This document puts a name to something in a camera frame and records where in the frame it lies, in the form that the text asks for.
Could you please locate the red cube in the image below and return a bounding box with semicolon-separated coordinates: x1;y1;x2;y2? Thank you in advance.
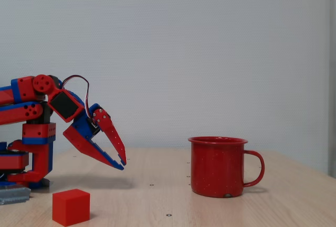
51;188;91;227

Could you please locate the red enamel mug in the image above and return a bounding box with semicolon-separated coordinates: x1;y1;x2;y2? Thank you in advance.
187;136;265;199

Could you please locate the thin multicolour servo wire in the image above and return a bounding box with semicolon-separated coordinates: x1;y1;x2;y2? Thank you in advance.
61;74;92;119

